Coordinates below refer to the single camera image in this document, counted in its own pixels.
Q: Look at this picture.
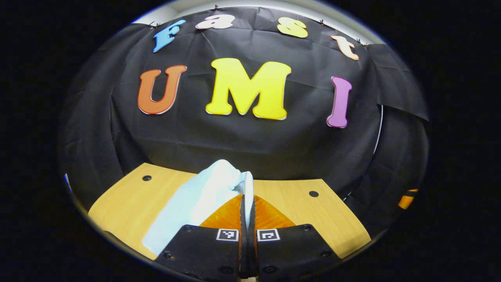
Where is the thin white cable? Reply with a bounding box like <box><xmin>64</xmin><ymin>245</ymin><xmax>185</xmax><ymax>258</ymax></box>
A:
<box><xmin>373</xmin><ymin>104</ymin><xmax>384</xmax><ymax>155</ymax></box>

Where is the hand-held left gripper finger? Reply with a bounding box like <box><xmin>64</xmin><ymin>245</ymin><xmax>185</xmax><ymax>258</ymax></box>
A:
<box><xmin>155</xmin><ymin>194</ymin><xmax>250</xmax><ymax>280</ymax></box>
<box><xmin>249</xmin><ymin>194</ymin><xmax>342</xmax><ymax>280</ymax></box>

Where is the black backdrop cloth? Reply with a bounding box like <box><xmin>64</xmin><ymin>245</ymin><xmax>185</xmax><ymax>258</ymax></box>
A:
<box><xmin>58</xmin><ymin>6</ymin><xmax>430</xmax><ymax>239</ymax></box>

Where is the light blue suitcase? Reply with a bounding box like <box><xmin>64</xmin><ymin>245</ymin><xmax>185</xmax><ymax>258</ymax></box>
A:
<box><xmin>142</xmin><ymin>159</ymin><xmax>255</xmax><ymax>257</ymax></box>

